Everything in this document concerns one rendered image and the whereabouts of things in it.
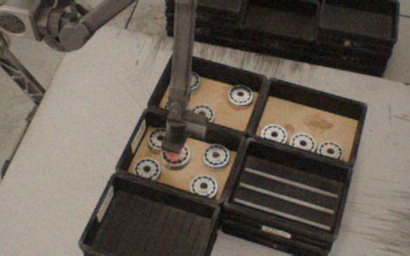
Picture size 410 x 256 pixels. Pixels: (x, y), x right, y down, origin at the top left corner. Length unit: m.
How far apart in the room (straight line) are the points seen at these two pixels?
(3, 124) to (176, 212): 1.61
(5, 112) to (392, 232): 2.21
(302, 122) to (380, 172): 0.38
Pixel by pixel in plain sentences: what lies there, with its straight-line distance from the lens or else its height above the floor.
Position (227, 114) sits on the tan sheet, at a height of 0.83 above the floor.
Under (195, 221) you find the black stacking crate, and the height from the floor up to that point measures 0.83.
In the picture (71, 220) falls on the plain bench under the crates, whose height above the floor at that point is 0.70.
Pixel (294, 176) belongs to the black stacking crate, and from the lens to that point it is 2.25.
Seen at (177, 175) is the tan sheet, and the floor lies 0.83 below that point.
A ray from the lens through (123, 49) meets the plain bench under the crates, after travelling 2.78.
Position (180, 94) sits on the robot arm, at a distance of 1.79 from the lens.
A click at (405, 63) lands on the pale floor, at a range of 3.87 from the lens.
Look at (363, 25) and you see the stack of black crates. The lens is 3.30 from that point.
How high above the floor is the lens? 2.75
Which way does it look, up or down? 55 degrees down
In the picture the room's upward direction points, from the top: 2 degrees clockwise
